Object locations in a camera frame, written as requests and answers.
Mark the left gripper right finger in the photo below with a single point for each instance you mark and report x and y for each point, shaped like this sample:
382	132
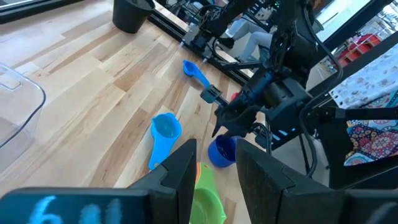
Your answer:
264	193

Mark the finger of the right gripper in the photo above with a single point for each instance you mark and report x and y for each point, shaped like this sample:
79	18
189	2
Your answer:
212	94
239	119

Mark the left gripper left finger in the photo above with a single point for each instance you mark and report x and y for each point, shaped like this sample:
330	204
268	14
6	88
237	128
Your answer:
177	186

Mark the red measuring cup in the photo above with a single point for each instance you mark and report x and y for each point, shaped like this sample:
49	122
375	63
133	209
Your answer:
235	96

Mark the orange measuring cup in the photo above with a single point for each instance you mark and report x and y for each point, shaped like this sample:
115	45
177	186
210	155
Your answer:
197	174

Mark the blue measuring cup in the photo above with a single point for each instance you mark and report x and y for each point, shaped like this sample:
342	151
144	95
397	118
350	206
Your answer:
190	69

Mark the green measuring cup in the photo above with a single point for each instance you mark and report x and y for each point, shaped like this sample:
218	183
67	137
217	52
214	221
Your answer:
206	205

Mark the purple measuring cup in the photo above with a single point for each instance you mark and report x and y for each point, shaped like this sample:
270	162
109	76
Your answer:
219	155

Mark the teal measuring cup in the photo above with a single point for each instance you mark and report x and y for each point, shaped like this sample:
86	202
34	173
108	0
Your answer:
164	130

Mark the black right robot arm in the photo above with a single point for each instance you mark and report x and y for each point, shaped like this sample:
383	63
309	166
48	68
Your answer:
295	37

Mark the clear plastic basket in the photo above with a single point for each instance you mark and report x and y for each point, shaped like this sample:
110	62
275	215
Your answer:
18	118

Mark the person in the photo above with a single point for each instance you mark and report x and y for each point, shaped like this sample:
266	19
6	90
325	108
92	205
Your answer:
258	39

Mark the red plastic crate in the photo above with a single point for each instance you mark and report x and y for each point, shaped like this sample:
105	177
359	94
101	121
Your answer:
357	51

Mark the white floral cloth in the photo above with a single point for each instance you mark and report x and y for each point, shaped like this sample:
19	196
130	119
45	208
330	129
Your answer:
370	81

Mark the colourful mandala cloth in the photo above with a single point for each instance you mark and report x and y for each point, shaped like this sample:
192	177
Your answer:
373	140

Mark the black plant pot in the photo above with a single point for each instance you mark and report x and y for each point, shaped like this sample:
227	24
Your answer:
130	15

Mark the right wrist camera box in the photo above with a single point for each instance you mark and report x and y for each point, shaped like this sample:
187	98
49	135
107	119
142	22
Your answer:
283	133

